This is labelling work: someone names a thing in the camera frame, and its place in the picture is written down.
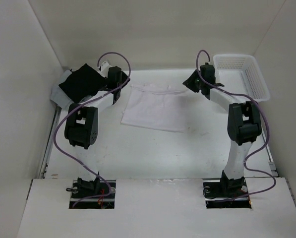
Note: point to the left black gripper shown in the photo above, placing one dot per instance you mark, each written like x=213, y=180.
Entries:
x=124, y=78

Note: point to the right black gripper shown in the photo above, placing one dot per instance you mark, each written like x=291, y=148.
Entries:
x=189, y=83

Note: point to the white tank top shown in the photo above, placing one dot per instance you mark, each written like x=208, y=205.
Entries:
x=158, y=108

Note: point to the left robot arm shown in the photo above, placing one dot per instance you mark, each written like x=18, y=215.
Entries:
x=81, y=130

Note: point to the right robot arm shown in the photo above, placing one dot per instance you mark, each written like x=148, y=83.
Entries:
x=243, y=127

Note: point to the folded black tank top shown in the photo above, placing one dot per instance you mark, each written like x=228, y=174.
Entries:
x=83, y=82

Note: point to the folded grey tank top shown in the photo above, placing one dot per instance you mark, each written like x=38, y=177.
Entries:
x=59, y=95

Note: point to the white plastic basket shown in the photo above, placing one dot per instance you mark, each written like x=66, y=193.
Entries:
x=241, y=74

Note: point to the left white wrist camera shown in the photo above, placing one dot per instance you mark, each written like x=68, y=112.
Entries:
x=103, y=66

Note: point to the left metal table rail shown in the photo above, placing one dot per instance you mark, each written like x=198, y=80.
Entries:
x=44, y=161

